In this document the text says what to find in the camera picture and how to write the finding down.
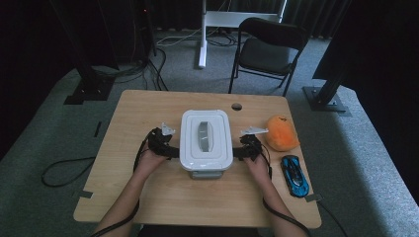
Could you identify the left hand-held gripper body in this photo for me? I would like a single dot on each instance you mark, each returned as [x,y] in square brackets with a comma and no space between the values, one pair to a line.
[159,141]

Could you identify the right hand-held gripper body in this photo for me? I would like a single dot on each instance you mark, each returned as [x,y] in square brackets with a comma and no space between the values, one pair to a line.
[252,148]

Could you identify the orange plush toy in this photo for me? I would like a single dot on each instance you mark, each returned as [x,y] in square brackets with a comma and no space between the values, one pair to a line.
[281,135]

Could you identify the clear brown storage container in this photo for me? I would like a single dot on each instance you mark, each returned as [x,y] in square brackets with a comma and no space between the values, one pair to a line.
[207,174]

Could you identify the blue toy car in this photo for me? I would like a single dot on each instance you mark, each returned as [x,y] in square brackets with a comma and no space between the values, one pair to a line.
[294,176]

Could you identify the person's right hand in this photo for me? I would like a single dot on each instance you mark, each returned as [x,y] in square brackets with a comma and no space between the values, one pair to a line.
[258,169]

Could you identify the person's left hand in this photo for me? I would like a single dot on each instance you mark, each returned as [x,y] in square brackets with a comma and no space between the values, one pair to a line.
[150,163]

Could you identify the grey round table grommet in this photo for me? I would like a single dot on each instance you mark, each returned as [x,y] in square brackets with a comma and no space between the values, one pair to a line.
[236,106]

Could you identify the small black floor strip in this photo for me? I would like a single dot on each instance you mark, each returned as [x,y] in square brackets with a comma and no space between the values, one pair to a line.
[98,129]

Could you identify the black metal stand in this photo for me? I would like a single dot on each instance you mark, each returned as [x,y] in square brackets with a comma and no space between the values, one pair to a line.
[324,98]
[90,89]

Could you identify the black folding chair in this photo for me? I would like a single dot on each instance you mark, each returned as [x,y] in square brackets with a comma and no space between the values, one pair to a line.
[267,56]

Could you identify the black equipment tower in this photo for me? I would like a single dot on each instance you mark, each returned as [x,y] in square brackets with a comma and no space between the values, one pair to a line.
[141,29]

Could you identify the white desk frame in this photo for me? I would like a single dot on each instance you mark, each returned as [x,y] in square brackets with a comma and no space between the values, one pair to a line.
[202,39]

